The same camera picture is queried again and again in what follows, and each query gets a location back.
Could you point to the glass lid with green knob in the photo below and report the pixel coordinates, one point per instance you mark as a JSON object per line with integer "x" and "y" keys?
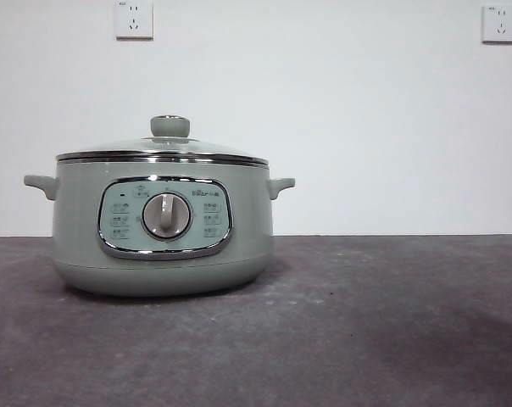
{"x": 170, "y": 126}

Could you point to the sage green electric cooking pot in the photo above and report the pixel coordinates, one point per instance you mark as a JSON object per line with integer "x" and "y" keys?
{"x": 78, "y": 220}

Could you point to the white wall socket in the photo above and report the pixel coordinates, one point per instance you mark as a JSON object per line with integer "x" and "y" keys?
{"x": 134, "y": 21}
{"x": 500, "y": 24}

